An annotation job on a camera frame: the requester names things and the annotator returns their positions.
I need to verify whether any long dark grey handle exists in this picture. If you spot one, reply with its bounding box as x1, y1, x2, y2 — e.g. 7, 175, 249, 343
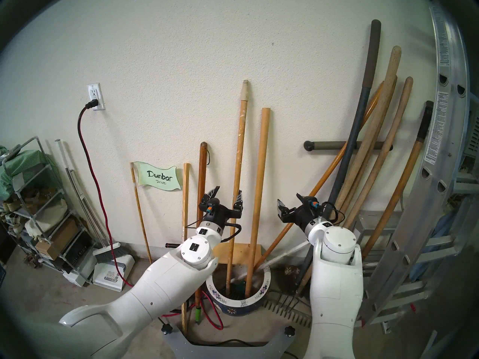
298, 19, 382, 288

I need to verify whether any red extension cord coil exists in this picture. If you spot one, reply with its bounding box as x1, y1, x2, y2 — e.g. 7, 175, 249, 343
161, 287, 225, 331

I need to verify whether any metal rake head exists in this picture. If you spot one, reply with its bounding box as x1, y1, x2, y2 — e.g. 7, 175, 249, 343
264, 290, 313, 327

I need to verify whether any slim weathered wooden handle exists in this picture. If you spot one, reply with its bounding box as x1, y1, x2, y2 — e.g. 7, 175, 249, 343
342, 76, 414, 230

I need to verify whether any thin metal rod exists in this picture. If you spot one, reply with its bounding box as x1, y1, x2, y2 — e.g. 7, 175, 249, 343
65, 168, 110, 246

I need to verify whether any paint-speckled pole with threaded tip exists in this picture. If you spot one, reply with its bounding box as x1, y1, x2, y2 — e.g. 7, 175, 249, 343
225, 80, 250, 293

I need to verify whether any thick weathered wooden handle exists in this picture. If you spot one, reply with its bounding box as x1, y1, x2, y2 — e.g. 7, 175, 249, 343
335, 45, 402, 217

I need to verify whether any green Dunbar Drive paper flag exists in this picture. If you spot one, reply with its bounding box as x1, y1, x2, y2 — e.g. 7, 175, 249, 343
133, 161, 182, 192

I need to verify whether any aluminium ladder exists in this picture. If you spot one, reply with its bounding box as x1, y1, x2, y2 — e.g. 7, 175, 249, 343
356, 0, 479, 332

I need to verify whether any floral ceramic pot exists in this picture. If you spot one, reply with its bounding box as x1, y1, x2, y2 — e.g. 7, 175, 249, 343
205, 264, 271, 317

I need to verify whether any plain light wooden dowel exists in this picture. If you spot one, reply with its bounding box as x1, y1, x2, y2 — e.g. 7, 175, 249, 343
244, 108, 271, 298

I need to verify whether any orange handle with black grip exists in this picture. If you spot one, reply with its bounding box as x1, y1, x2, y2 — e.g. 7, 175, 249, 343
361, 100, 434, 260

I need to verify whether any light wooden board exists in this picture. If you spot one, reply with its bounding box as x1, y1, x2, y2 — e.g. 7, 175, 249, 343
213, 242, 262, 266

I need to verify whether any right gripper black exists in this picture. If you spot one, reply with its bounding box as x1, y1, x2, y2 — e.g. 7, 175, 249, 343
277, 193, 330, 228

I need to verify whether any brown cardboard box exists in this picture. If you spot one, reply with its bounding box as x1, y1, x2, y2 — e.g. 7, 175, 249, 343
36, 218, 81, 261

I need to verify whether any flat light wooden slat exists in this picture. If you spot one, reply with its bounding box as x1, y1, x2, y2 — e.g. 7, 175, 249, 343
181, 163, 191, 334

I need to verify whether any black and red power cord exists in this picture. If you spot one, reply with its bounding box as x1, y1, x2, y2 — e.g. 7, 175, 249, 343
77, 99, 134, 288

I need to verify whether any metal wire shelf rack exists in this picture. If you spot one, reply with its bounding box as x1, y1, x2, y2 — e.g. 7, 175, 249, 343
0, 136, 94, 284

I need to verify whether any green checked cloth bag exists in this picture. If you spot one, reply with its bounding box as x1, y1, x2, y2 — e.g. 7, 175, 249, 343
0, 147, 49, 202

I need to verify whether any thin white tube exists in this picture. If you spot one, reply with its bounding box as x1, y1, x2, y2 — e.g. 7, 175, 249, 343
55, 139, 109, 246

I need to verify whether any white dustpan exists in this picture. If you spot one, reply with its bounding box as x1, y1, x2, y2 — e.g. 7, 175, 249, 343
92, 254, 136, 292

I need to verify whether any thin bamboo flag stick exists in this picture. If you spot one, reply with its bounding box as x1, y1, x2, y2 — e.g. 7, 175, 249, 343
131, 163, 153, 263

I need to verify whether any small white plastic box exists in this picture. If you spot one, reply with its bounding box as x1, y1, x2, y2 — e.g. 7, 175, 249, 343
63, 265, 94, 288

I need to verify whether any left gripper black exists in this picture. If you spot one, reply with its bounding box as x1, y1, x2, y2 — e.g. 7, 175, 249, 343
199, 186, 244, 228

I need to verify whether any dark brown handle green label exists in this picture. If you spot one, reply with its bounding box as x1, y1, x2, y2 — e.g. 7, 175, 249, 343
194, 141, 208, 322

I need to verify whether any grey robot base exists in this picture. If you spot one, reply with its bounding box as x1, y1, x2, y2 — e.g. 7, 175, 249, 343
162, 325, 296, 359

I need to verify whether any grey broom brush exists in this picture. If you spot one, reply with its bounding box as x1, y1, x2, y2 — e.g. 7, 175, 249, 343
93, 242, 128, 265

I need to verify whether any white wall outlet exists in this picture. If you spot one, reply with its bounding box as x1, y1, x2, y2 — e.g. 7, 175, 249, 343
88, 83, 106, 111

